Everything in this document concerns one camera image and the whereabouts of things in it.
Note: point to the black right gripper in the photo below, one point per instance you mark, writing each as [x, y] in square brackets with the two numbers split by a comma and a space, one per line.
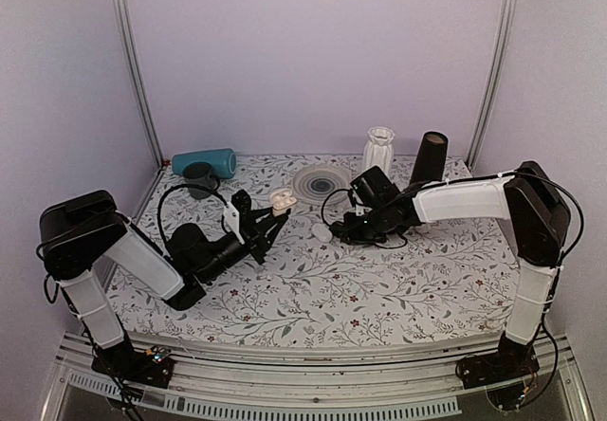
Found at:
[352, 234]

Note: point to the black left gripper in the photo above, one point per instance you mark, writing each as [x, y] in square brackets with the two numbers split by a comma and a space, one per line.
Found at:
[255, 233]

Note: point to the beige earbud charging case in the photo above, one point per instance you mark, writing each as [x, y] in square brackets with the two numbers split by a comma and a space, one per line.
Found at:
[282, 201]

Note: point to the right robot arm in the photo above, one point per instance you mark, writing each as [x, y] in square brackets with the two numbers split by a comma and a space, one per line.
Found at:
[525, 197]

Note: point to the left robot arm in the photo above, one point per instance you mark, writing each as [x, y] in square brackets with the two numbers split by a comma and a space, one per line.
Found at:
[77, 233]

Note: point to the white oval earbud case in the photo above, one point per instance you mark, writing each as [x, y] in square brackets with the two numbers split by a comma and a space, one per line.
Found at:
[322, 233]

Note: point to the spiral patterned plate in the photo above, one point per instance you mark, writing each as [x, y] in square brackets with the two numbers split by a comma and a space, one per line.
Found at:
[313, 184]

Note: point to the teal cylindrical speaker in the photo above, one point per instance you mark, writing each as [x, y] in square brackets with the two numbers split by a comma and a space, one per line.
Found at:
[223, 161]

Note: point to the white ribbed vase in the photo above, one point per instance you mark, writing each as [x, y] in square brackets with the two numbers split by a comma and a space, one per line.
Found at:
[379, 150]

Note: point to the dark grey mug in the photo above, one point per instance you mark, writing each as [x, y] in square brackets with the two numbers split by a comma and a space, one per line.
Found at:
[201, 174]

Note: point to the black cylindrical cup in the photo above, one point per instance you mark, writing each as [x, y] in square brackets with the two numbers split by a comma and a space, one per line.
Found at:
[430, 159]

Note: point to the floral patterned table mat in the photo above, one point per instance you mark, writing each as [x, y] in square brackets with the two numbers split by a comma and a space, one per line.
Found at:
[449, 280]

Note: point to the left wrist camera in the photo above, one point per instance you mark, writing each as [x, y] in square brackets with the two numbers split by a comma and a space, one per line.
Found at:
[235, 215]

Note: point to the front aluminium rail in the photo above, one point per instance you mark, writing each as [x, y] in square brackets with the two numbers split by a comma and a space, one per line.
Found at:
[391, 382]

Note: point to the left aluminium frame post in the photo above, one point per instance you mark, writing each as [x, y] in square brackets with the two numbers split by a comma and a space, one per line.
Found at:
[131, 57]

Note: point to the aluminium frame post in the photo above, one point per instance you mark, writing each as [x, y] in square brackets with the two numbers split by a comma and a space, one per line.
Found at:
[504, 27]
[131, 57]

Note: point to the right aluminium frame post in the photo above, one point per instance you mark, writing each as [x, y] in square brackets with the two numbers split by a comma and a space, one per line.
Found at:
[504, 27]

